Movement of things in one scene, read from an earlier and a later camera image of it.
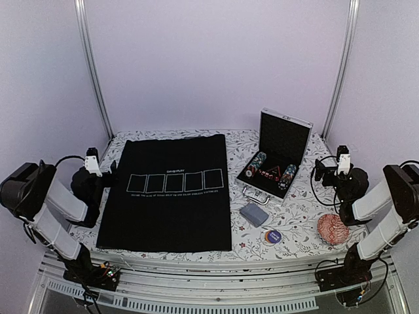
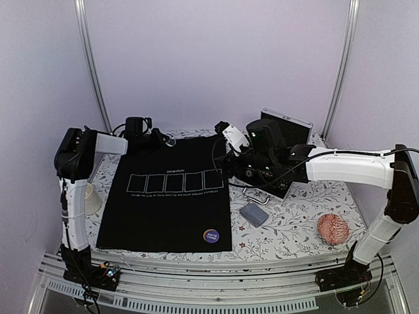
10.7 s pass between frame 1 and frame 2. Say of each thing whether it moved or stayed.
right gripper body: moved
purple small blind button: moved
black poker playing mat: stayed
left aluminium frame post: stayed
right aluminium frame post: stayed
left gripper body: moved
